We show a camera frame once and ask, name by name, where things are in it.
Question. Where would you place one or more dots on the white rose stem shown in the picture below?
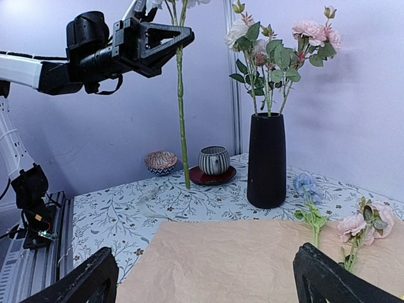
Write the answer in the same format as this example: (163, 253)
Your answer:
(249, 39)

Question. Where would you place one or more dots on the red floral saucer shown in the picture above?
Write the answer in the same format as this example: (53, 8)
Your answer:
(199, 178)

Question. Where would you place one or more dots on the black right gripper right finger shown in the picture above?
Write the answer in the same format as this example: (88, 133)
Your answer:
(319, 279)

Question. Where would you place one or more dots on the aluminium frame rail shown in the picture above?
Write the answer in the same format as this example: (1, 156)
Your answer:
(25, 272)

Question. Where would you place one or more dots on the black white striped cup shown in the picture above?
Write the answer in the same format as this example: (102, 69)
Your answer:
(214, 160)

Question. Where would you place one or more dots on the black tall vase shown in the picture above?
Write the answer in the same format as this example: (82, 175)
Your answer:
(267, 172)

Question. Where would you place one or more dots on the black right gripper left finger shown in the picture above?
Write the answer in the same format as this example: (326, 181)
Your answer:
(95, 280)

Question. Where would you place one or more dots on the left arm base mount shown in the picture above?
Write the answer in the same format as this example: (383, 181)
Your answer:
(37, 235)

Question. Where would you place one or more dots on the blue hydrangea stem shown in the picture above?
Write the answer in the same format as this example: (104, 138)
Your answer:
(307, 187)

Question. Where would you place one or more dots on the red patterned bowl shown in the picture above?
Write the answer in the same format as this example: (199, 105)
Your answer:
(161, 163)

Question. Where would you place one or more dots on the white printed ribbon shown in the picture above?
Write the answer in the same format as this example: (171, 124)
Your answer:
(147, 202)

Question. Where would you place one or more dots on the floral patterned table mat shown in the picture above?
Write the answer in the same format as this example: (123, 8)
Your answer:
(126, 217)

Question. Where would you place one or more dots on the peach wrapping paper sheet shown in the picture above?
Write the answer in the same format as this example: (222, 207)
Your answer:
(239, 261)

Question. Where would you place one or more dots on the light blue rose stem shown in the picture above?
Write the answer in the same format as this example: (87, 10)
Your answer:
(178, 19)

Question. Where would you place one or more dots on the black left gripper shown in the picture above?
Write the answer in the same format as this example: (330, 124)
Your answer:
(93, 57)

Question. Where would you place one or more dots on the left aluminium post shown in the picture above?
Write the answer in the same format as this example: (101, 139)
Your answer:
(234, 86)

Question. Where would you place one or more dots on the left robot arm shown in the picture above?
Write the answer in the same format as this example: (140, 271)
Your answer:
(82, 117)

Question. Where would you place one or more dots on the pink rose stem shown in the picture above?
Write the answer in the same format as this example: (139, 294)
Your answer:
(316, 43)
(374, 220)

